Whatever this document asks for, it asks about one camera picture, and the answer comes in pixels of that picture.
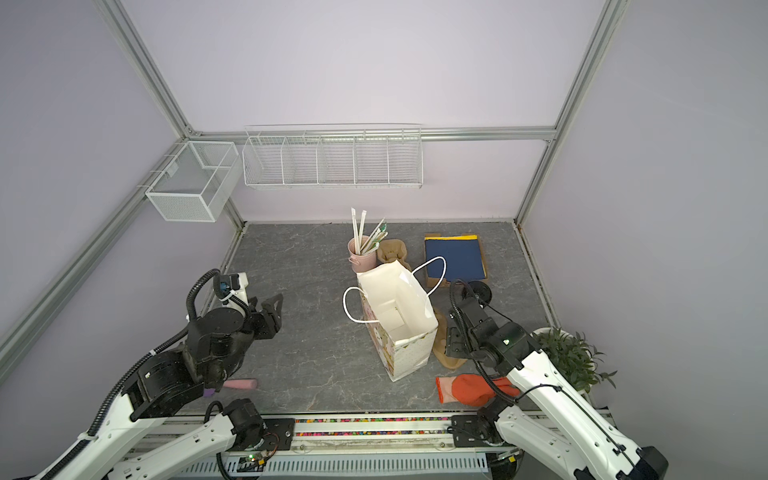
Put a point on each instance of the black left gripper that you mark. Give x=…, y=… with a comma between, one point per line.
x=269, y=320

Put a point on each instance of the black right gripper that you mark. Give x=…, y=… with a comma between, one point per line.
x=454, y=345

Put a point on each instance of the black paper coffee cup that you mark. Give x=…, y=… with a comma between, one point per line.
x=480, y=293

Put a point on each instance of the black coffee cup lid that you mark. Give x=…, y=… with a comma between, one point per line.
x=481, y=291

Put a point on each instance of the white cartoon gift bag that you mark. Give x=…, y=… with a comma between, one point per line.
x=399, y=316

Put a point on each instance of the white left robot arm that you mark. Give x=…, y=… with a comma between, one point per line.
x=223, y=323

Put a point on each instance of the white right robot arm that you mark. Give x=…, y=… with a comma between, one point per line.
x=535, y=408

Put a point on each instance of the red rubber glove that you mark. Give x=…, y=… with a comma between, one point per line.
x=466, y=389

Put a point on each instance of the purple pink spatula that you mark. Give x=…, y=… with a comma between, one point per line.
x=234, y=384

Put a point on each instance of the blue napkin stack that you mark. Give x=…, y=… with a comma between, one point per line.
x=454, y=259

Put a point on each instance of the cardboard napkin tray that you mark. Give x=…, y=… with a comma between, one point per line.
x=455, y=261

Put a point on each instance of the potted green plant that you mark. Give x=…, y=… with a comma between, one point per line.
x=575, y=358

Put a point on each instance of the pink metal straw bucket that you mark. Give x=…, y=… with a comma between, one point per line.
x=361, y=263

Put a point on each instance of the stacked pulp cup carriers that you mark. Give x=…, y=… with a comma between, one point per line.
x=393, y=250

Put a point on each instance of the wrapped straws bundle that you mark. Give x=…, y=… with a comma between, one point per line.
x=366, y=240

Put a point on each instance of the small white wire basket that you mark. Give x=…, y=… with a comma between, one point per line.
x=197, y=182

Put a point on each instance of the long white wire basket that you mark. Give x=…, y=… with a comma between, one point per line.
x=333, y=156

